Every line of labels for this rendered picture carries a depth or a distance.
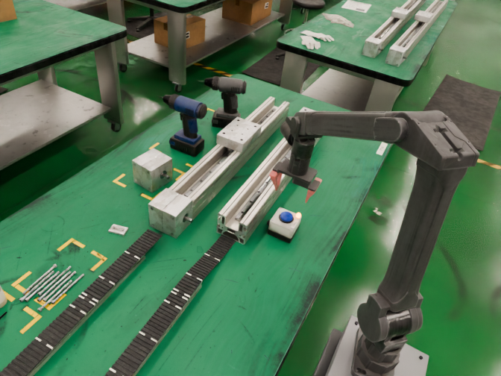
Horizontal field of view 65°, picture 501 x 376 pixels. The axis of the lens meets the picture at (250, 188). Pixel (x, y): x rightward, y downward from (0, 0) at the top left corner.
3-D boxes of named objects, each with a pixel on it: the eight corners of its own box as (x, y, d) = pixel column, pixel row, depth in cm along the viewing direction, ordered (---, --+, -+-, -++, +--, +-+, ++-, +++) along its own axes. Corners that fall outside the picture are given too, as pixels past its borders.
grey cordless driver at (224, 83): (240, 131, 172) (245, 84, 158) (195, 124, 172) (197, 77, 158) (242, 122, 178) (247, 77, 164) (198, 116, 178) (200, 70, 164)
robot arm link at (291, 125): (297, 121, 99) (327, 119, 102) (279, 98, 107) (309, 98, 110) (288, 160, 106) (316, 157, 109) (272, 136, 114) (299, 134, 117)
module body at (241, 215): (244, 245, 122) (247, 225, 117) (216, 232, 125) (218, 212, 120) (324, 132, 179) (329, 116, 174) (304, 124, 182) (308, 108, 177)
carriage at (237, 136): (241, 159, 147) (243, 144, 142) (215, 149, 150) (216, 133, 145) (259, 139, 158) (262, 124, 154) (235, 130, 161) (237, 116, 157)
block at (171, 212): (183, 242, 120) (183, 219, 114) (149, 226, 124) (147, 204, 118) (198, 224, 127) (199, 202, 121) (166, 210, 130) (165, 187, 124)
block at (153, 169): (157, 196, 135) (156, 174, 129) (133, 181, 139) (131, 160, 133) (177, 182, 142) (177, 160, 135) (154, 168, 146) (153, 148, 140)
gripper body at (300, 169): (284, 163, 117) (288, 142, 113) (316, 174, 114) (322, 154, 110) (275, 174, 113) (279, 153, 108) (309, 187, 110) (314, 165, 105)
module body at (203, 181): (192, 221, 128) (192, 201, 122) (166, 210, 130) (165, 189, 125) (286, 118, 185) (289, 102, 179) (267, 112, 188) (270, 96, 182)
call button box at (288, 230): (289, 244, 125) (293, 230, 121) (262, 232, 127) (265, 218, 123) (298, 228, 130) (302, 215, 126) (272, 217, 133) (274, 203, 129)
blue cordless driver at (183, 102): (197, 159, 153) (198, 109, 139) (154, 142, 159) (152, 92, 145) (207, 149, 159) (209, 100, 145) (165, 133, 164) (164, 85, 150)
